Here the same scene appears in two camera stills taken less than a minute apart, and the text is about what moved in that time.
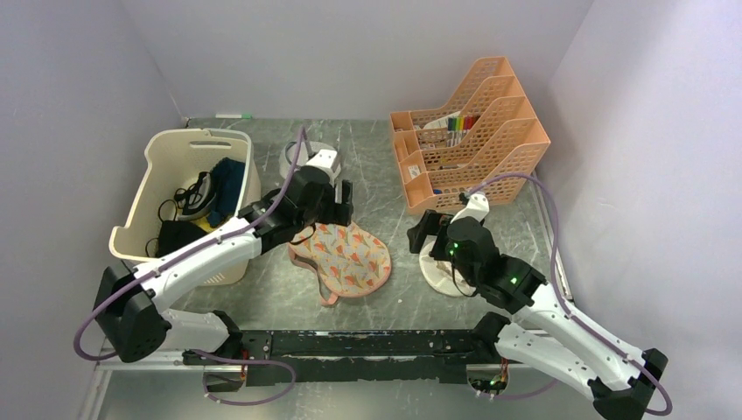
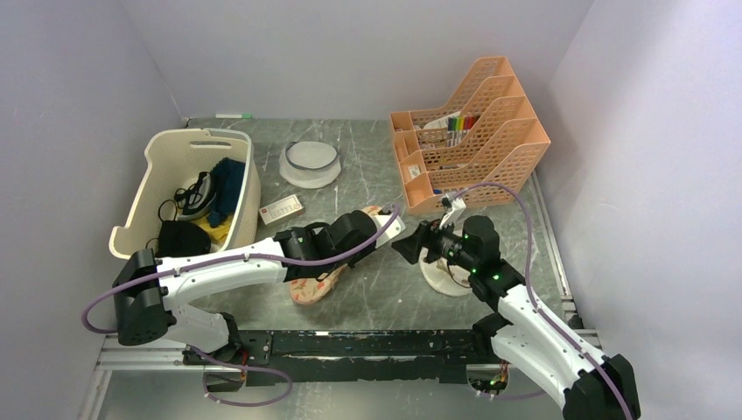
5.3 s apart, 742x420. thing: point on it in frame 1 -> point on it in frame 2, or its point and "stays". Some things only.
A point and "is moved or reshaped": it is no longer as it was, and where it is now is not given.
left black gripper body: [332, 213] -> [351, 261]
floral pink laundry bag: [348, 261] is moved or reshaped
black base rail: [358, 355] stays
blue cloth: [228, 175] stays
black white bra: [196, 198] stays
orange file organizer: [490, 130] stays
